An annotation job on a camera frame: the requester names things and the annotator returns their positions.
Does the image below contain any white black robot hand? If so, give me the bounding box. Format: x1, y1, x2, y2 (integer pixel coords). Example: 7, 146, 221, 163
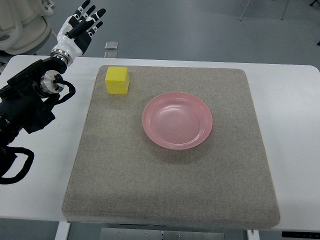
50, 0, 106, 66

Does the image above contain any yellow foam block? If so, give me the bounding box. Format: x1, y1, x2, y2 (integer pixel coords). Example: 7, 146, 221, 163
105, 66, 130, 95

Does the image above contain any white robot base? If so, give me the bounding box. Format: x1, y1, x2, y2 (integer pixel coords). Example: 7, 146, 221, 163
0, 0, 56, 55

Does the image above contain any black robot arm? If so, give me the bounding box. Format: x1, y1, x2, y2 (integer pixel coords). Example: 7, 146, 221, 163
0, 53, 76, 185

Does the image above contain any pink plate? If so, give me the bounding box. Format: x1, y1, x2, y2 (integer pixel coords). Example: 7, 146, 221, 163
141, 92, 213, 151

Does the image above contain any clear floor socket cover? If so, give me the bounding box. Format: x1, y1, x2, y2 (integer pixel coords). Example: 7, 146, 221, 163
104, 41, 119, 50

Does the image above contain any grey fabric mat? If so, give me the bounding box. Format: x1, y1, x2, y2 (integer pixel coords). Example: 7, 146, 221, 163
62, 65, 280, 230

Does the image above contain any white table leg left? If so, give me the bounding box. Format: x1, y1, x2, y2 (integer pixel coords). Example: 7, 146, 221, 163
54, 221, 71, 240

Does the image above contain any black table control panel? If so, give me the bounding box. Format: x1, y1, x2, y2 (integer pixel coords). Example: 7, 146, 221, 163
281, 231, 320, 240

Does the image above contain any metal table base plate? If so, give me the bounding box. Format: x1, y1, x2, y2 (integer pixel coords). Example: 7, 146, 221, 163
99, 227, 225, 240

